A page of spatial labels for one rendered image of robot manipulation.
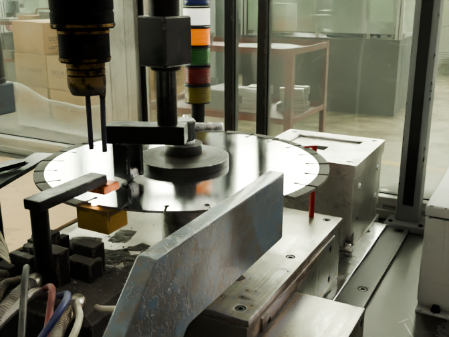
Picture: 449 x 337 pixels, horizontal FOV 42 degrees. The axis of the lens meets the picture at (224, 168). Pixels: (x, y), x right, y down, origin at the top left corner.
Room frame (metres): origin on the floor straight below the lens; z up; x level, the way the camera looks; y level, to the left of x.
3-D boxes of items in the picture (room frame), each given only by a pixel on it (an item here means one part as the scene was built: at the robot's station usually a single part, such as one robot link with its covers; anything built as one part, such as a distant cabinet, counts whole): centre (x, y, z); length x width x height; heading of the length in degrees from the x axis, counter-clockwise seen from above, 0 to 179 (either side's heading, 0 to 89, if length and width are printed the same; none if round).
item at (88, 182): (0.51, 0.14, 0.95); 0.10 x 0.03 x 0.07; 152
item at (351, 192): (0.95, -0.16, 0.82); 0.18 x 0.18 x 0.15; 62
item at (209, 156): (0.68, 0.05, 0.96); 0.11 x 0.11 x 0.03
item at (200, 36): (0.99, 0.05, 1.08); 0.05 x 0.04 x 0.03; 62
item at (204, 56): (0.99, 0.05, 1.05); 0.05 x 0.04 x 0.03; 62
